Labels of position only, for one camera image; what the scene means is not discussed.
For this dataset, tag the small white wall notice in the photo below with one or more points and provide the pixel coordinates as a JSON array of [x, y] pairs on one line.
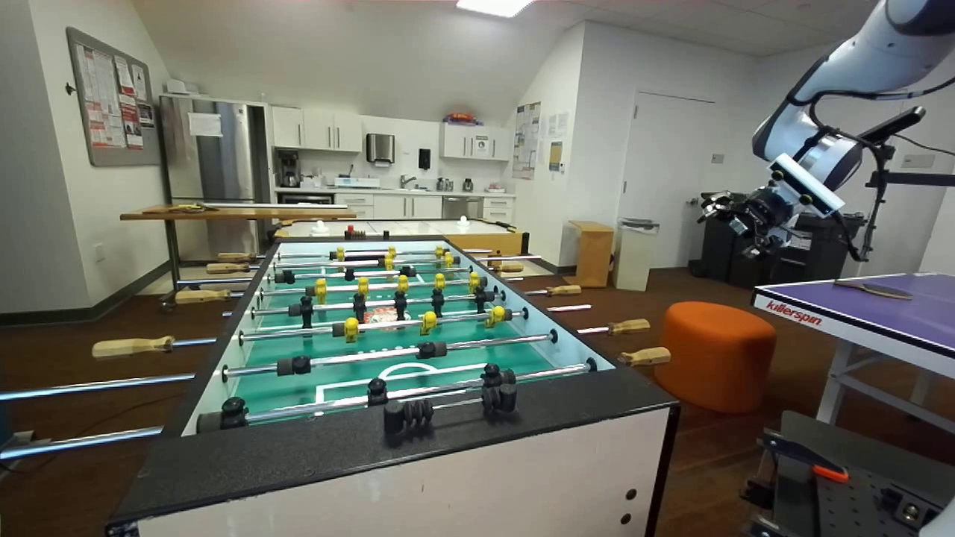
[[555, 123]]

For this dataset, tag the black coffee maker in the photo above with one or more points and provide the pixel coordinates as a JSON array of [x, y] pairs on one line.
[[288, 169]]

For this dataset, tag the orange round stool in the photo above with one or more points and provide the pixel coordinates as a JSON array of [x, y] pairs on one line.
[[718, 357]]

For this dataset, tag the tall wooden table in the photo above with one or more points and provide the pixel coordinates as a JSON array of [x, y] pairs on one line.
[[240, 214]]

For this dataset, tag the yellow goalie foosball rod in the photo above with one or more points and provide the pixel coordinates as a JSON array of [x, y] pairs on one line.
[[233, 256]]

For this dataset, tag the ceiling light panel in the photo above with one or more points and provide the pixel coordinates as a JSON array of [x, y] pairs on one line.
[[492, 4]]

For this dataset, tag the metal paper towel dispenser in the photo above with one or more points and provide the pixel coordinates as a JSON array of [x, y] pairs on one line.
[[379, 147]]

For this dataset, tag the yellow two-man foosball rod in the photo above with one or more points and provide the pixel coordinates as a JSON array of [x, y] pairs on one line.
[[224, 266]]

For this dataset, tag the black soap dispenser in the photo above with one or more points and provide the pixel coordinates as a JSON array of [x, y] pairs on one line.
[[424, 159]]

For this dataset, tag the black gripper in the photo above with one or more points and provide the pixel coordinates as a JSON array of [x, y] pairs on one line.
[[770, 216]]

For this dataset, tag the black robot cart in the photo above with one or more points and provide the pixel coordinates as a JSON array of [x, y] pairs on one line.
[[855, 493]]

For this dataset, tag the grey framed bulletin board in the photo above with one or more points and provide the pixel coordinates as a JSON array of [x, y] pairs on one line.
[[112, 98]]

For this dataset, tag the wooden foosball table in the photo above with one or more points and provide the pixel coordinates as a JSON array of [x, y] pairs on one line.
[[398, 466]]

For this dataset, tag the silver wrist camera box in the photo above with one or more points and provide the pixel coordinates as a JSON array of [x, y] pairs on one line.
[[806, 186]]

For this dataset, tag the wall light switch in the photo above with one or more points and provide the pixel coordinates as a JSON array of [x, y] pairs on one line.
[[718, 156]]

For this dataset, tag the white kitchen counter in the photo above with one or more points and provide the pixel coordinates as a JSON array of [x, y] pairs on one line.
[[398, 202]]

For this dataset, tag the dark ping pong paddle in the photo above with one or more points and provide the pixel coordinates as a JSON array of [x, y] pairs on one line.
[[876, 290]]

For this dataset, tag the white trash bin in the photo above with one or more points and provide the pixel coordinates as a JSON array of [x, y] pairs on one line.
[[635, 257]]

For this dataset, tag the black three-man foosball rod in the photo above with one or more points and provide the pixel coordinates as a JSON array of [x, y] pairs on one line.
[[512, 266]]

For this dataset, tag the low white wooden table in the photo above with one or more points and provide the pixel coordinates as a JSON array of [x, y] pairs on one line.
[[398, 230]]

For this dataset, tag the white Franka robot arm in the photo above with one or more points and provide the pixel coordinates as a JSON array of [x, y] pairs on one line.
[[876, 50]]

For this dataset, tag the small white wall cabinet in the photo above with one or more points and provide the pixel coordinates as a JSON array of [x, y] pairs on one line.
[[476, 142]]

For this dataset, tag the white door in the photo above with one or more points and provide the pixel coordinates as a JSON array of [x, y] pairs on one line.
[[662, 181]]

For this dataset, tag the small yellow wall notice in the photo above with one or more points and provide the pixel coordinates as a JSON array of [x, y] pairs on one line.
[[555, 156]]

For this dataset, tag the yellow five-man foosball rod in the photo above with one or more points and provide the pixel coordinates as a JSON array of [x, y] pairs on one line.
[[197, 296]]

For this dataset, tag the black camera tripod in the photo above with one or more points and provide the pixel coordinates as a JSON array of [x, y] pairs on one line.
[[876, 190]]

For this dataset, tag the black five-man foosball rod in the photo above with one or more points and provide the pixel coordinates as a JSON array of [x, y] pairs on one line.
[[565, 290]]

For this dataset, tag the stainless steel refrigerator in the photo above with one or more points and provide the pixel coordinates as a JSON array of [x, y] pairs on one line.
[[204, 165]]

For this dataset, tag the yellow three-man foosball rod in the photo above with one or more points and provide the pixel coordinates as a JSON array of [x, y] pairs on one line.
[[131, 347]]

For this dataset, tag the wide white wall cabinet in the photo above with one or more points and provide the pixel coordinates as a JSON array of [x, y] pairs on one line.
[[318, 131]]

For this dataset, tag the black bead score counter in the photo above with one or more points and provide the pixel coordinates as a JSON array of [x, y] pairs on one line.
[[406, 418]]

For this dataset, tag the purple ping pong table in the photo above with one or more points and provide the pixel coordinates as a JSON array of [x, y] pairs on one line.
[[876, 314]]

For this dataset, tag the cardboard box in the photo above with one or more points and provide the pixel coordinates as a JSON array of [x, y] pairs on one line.
[[594, 257]]

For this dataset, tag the orange object on cabinet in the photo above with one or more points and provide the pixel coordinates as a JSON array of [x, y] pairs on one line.
[[464, 117]]

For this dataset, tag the large wall poster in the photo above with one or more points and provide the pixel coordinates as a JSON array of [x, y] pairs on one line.
[[527, 138]]

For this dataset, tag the black clamp orange tip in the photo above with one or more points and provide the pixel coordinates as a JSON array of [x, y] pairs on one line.
[[829, 475]]

